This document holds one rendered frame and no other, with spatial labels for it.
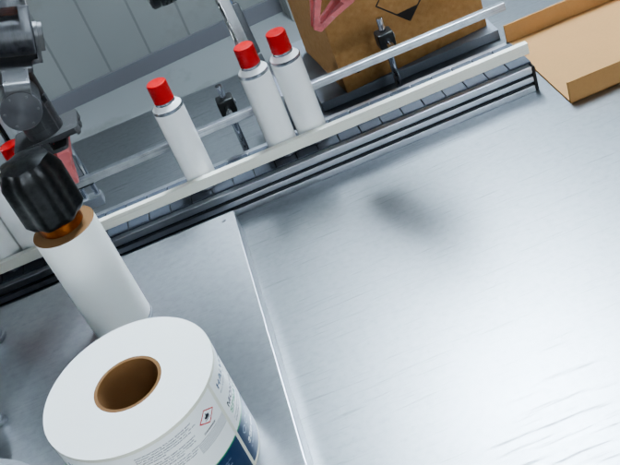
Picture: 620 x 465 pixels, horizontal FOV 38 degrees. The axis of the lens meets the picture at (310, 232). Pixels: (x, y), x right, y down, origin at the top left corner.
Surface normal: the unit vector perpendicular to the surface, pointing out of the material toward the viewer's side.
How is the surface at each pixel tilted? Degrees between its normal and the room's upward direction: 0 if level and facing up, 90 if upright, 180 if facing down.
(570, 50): 0
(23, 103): 90
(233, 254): 0
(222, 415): 90
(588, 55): 0
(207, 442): 90
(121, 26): 90
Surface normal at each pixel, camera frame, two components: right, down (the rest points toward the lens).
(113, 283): 0.70, 0.23
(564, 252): -0.32, -0.75
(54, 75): 0.31, 0.50
